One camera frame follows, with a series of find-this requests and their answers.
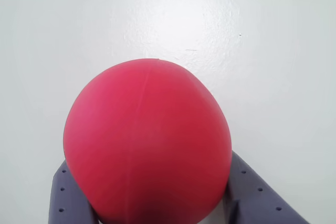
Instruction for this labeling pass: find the blue-grey gripper finger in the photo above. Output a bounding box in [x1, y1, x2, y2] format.
[223, 150, 312, 224]
[48, 158, 102, 224]

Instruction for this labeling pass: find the red ball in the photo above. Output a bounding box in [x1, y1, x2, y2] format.
[62, 58, 233, 224]

